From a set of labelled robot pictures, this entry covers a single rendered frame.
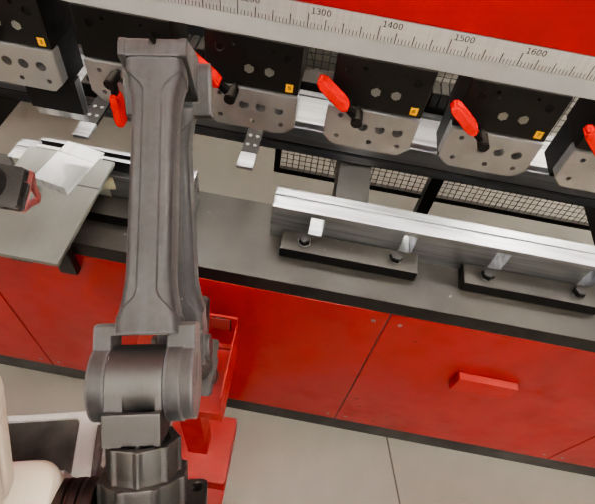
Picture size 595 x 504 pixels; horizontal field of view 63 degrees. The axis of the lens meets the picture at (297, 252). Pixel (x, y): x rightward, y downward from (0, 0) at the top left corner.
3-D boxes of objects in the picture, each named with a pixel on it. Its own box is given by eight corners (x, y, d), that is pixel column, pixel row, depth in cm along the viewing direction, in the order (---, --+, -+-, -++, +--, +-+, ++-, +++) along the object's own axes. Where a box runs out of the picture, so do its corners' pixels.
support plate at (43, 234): (-42, 248, 85) (-45, 245, 84) (30, 149, 100) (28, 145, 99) (58, 267, 85) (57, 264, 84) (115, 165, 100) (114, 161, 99)
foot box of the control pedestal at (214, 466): (158, 499, 153) (153, 492, 143) (179, 419, 167) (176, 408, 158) (221, 509, 153) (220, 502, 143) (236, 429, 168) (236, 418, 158)
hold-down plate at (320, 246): (278, 255, 105) (279, 247, 103) (282, 236, 108) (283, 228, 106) (413, 281, 105) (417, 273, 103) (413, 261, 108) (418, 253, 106)
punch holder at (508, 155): (434, 163, 83) (472, 79, 70) (433, 131, 88) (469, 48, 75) (520, 179, 83) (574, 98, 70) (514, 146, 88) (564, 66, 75)
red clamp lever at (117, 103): (114, 129, 83) (101, 79, 75) (122, 114, 86) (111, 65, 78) (124, 131, 83) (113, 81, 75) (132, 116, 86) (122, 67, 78)
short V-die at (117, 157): (40, 157, 102) (36, 146, 100) (47, 147, 104) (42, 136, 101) (133, 174, 102) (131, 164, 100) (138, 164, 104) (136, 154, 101)
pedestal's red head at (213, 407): (131, 407, 104) (114, 375, 90) (153, 340, 114) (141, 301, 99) (222, 421, 104) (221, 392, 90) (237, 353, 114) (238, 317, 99)
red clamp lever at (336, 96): (322, 80, 70) (364, 125, 75) (326, 65, 72) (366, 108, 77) (313, 87, 71) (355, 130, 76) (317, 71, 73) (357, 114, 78)
